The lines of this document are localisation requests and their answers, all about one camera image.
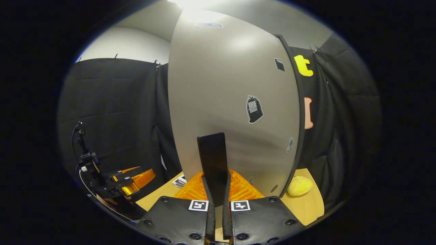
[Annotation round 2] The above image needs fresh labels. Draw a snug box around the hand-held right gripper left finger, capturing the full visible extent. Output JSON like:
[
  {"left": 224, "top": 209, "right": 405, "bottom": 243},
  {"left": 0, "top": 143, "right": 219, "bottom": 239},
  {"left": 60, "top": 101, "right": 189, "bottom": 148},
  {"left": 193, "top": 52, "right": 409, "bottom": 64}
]
[{"left": 136, "top": 170, "right": 216, "bottom": 245}]

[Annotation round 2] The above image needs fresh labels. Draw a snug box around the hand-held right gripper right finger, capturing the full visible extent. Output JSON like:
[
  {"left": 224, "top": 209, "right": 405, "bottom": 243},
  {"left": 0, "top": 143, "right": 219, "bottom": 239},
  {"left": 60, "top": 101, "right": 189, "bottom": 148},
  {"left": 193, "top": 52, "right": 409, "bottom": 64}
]
[{"left": 222, "top": 169, "right": 305, "bottom": 245}]

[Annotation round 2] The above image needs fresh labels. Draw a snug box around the black cabinet door handle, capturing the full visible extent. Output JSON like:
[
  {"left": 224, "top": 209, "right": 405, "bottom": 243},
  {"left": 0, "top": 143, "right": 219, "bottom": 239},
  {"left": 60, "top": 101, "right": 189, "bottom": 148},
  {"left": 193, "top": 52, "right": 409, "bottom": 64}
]
[{"left": 197, "top": 133, "right": 229, "bottom": 206}]

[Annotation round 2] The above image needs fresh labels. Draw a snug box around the dark grey cabinet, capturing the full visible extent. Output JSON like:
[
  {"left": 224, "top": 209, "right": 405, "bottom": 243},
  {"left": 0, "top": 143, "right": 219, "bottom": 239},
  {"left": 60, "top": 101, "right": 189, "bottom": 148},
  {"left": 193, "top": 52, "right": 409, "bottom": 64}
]
[{"left": 275, "top": 34, "right": 306, "bottom": 198}]

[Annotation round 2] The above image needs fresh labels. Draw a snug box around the grey cabinet door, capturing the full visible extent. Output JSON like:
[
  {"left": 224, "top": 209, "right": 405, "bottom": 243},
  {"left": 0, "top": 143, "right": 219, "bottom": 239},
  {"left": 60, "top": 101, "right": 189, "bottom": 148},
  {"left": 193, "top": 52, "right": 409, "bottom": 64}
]
[{"left": 168, "top": 9, "right": 300, "bottom": 198}]

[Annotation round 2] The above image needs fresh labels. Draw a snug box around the yellow lumpy toy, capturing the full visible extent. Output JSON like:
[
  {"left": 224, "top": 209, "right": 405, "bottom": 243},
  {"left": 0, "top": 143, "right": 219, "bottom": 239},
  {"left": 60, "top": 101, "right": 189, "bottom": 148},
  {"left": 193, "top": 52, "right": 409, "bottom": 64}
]
[{"left": 287, "top": 176, "right": 313, "bottom": 197}]

